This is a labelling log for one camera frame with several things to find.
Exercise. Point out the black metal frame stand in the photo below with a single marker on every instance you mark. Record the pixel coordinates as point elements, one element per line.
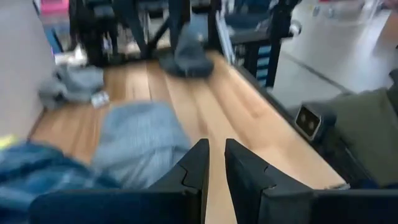
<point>275,37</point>

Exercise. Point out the small grey garment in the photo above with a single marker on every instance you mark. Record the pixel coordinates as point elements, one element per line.
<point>74,84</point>

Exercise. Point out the blue plaid shirt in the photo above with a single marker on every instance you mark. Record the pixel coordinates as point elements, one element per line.
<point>37,174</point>

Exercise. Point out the pink box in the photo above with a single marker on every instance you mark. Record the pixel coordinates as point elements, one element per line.
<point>54,6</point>

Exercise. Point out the dark grey-blue garment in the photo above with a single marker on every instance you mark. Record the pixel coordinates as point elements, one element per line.
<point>189,59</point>

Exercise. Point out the black depth camera box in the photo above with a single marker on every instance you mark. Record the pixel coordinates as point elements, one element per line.
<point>308,121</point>

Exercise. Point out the yellow-green cloth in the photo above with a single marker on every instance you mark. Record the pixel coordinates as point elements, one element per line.
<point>6,142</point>

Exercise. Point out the blue drawer unit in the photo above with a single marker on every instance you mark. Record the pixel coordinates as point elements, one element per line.
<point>263,65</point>

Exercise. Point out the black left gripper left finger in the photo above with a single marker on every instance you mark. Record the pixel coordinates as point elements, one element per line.
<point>194,174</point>

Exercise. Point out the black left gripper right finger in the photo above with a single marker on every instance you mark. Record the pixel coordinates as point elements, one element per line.
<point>245,177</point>

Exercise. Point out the olive green fabric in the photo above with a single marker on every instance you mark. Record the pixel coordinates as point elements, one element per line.
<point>363,133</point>

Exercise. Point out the light grey knit sweater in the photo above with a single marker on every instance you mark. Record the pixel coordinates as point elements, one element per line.
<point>140,143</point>

